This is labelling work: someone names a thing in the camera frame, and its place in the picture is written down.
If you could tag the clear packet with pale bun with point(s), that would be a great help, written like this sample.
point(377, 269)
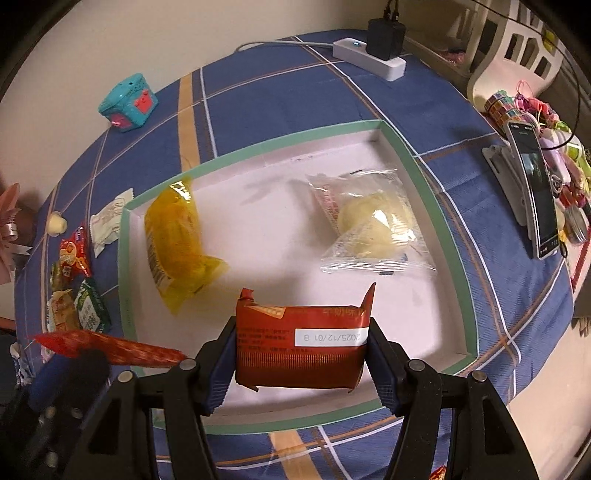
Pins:
point(374, 221)

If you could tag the tan cookie packet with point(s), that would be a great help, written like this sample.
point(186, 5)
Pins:
point(62, 311)

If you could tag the white power strip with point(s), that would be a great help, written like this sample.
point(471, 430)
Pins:
point(392, 67)

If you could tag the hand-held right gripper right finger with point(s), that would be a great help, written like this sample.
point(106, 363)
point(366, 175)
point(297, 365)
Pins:
point(381, 369)

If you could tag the white box with green rim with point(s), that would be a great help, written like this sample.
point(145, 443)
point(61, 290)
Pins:
point(286, 221)

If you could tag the yellow snack packet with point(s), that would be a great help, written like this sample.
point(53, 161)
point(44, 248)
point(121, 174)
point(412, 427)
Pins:
point(175, 240)

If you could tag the green cookie packet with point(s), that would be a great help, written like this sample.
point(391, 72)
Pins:
point(92, 307)

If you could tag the long red snack packet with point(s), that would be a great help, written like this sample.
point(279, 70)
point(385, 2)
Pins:
point(120, 350)

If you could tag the white phone stand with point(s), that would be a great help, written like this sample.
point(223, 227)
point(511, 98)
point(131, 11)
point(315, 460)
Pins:
point(505, 180)

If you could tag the blue plaid tablecloth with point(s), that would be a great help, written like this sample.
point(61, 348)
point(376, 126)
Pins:
point(300, 92)

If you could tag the pale yellow jelly cup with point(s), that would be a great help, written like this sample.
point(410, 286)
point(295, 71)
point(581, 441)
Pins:
point(57, 224)

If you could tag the pile of colourful trinkets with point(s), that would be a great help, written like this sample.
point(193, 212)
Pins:
point(565, 152)

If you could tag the smartphone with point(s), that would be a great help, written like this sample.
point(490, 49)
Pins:
point(535, 194)

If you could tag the teal toy box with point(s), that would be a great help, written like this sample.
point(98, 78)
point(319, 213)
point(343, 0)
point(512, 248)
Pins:
point(127, 101)

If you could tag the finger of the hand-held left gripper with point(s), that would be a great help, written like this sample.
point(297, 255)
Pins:
point(69, 376)

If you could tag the small white snack packet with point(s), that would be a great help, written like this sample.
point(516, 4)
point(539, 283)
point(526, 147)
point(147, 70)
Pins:
point(108, 221)

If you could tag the gift box with pink ribbon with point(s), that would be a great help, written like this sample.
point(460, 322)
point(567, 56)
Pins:
point(11, 226)

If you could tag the red-brown snack packet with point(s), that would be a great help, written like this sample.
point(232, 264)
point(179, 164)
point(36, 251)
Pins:
point(300, 360)

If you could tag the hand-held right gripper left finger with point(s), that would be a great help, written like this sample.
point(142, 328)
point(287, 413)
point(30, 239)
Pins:
point(218, 369)

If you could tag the black charger plug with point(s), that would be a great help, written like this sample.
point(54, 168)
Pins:
point(385, 37)

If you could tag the small red snack packet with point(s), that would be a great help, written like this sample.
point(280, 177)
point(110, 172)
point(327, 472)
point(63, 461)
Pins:
point(74, 254)

